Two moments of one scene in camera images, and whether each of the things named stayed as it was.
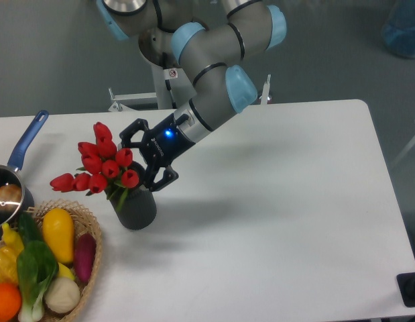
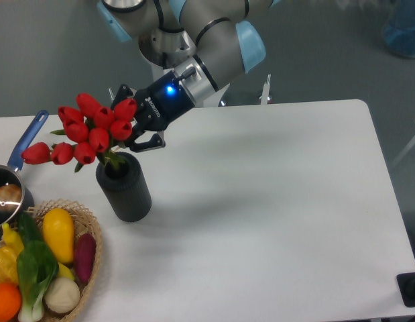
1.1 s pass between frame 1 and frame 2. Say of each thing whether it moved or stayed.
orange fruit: stayed
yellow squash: stayed
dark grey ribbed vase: moved
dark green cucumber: stayed
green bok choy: stayed
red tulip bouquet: moved
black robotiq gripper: moved
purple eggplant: stayed
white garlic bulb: stayed
